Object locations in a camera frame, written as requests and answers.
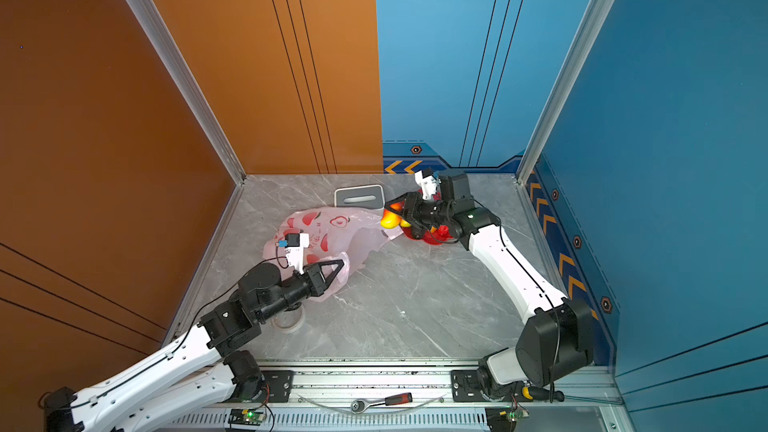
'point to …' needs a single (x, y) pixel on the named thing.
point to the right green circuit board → (502, 418)
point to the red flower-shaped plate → (439, 235)
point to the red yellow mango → (389, 220)
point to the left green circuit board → (246, 417)
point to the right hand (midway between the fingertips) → (389, 209)
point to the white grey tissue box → (367, 196)
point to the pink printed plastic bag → (335, 235)
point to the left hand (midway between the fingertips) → (345, 262)
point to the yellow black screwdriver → (542, 394)
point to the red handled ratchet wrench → (358, 405)
